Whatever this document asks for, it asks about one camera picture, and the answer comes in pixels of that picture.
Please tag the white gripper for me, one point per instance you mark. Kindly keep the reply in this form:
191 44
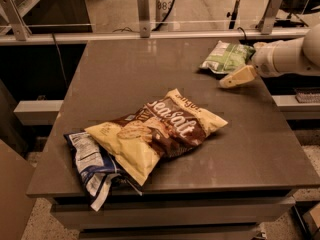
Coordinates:
264 61

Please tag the green jalapeno chip bag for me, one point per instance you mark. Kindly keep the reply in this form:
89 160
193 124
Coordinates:
226 57

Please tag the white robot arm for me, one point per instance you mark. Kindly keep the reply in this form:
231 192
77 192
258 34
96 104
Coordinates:
299 56

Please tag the yellow brown sea salt chip bag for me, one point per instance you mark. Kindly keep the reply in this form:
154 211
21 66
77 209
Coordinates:
161 129

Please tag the blue white chip bag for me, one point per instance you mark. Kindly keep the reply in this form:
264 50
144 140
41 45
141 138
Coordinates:
98 170

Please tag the grey drawer cabinet under table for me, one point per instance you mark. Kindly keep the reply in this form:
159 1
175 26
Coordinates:
184 219

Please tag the brown cardboard box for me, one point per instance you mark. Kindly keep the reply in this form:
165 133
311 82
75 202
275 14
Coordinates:
15 205

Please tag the right metal rail bracket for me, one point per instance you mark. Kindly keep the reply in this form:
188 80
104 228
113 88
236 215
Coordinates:
267 21

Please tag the grey metal guard rail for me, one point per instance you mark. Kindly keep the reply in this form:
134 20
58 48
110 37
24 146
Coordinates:
82 38

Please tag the left metal rail bracket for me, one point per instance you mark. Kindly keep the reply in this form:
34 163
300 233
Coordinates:
20 30

